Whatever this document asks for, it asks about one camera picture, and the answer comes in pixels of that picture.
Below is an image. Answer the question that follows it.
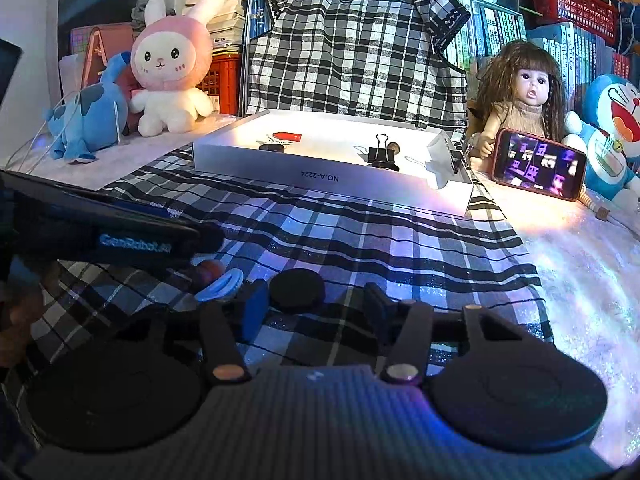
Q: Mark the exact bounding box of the red plastic basket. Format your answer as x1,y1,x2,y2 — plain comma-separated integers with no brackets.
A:
532,0,617,47

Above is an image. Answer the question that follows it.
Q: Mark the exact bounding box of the blue plush animal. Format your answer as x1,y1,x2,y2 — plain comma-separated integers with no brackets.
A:
44,51,131,164

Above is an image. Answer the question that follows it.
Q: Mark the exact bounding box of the black white plaid cloth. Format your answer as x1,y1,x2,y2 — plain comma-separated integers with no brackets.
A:
0,0,557,411

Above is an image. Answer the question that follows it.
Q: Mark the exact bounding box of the pink white bunny plush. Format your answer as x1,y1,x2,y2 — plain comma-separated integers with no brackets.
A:
129,0,227,136

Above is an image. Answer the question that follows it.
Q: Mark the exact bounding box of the black binder clip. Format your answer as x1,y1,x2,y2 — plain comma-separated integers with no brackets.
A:
368,133,399,171

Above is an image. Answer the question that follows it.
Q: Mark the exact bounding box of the red cased smartphone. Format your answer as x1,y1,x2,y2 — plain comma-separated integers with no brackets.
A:
490,129,587,202

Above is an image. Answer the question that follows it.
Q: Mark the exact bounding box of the pink handbag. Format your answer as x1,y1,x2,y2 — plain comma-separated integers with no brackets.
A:
80,23,134,88

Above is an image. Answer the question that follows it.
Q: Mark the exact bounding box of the white shallow box tray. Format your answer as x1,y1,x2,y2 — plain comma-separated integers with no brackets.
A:
193,110,473,216

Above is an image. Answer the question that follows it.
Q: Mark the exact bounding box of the blue gift bag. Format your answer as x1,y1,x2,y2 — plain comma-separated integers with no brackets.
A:
610,0,640,55

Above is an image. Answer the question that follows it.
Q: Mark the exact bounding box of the white cable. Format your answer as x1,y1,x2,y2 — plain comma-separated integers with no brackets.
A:
4,89,126,172

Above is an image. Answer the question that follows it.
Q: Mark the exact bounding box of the brown haired doll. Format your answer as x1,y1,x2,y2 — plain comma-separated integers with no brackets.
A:
468,40,566,159

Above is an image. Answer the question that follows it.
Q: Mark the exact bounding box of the Doraemon plush toy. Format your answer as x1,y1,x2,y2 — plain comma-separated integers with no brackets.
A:
562,75,639,212

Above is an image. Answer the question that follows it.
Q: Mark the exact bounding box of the brown round nut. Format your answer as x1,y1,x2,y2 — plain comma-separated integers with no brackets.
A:
194,260,226,287
387,142,400,155

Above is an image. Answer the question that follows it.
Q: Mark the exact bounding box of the black round puck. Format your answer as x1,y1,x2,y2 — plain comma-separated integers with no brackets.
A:
269,269,326,315

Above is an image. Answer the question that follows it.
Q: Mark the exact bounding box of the red orange crate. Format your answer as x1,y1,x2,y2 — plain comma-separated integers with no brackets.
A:
198,53,241,115

